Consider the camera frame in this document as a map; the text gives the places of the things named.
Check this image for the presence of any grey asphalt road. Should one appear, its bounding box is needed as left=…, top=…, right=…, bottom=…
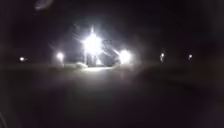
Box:
left=0, top=65, right=224, bottom=128

